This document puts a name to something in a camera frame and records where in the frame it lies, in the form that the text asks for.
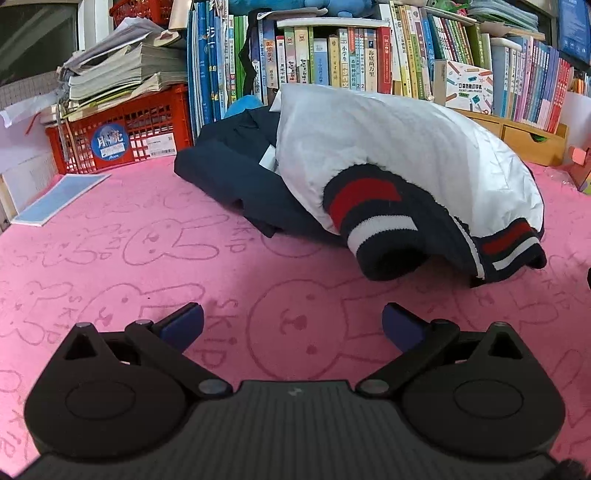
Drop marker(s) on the blue plush toy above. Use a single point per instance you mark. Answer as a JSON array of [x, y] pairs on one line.
[[337, 8]]

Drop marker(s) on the white and navy jacket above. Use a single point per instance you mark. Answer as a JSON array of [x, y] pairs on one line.
[[396, 180]]

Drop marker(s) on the pink bunny table mat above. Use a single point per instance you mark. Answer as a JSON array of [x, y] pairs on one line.
[[144, 242]]

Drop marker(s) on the blue package on sill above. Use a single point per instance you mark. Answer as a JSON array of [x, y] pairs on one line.
[[574, 29]]

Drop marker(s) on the light blue notebook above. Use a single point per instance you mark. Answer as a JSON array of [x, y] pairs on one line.
[[69, 188]]

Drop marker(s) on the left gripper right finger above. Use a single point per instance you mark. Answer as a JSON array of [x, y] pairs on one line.
[[473, 395]]

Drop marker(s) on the wooden drawer organizer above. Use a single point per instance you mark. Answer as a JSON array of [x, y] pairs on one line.
[[530, 143]]

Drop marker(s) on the red plastic crate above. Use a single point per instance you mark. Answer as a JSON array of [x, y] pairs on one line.
[[144, 128]]

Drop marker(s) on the white pencil pattern box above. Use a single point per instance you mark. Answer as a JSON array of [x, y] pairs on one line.
[[463, 87]]

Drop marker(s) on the blue plush ball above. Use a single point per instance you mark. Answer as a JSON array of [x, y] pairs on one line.
[[247, 102]]

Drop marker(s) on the pink toy house frame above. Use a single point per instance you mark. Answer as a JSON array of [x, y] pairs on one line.
[[580, 168]]

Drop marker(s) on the red upper basket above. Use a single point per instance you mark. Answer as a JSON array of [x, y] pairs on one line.
[[158, 11]]

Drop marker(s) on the row of upright books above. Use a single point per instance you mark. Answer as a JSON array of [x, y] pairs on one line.
[[392, 50]]

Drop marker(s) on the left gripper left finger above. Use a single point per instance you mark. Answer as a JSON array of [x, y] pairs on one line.
[[107, 396]]

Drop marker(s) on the stack of papers and booklets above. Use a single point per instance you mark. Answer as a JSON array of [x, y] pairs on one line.
[[136, 59]]

